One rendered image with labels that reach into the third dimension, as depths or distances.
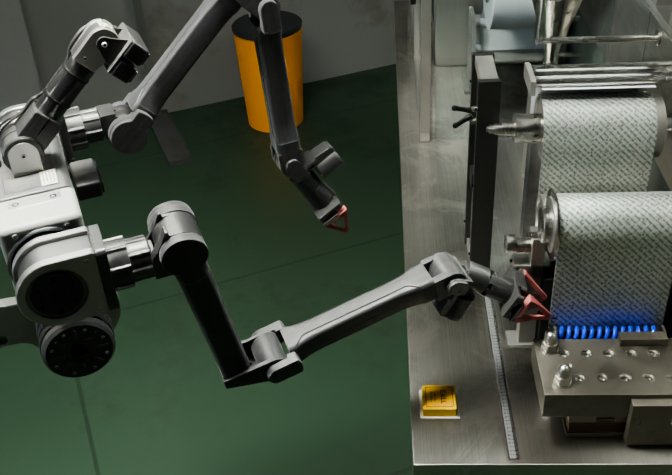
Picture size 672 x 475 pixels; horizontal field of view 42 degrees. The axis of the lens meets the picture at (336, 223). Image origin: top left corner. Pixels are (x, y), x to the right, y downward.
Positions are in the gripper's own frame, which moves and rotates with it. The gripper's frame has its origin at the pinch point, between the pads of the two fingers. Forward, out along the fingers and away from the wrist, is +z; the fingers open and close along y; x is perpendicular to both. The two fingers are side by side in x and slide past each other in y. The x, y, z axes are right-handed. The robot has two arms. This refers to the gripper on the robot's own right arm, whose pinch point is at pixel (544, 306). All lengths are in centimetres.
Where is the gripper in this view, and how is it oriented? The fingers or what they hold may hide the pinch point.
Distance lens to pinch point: 188.9
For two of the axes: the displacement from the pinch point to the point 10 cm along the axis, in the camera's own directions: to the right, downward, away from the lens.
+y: -0.3, 5.8, -8.2
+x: 4.3, -7.3, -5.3
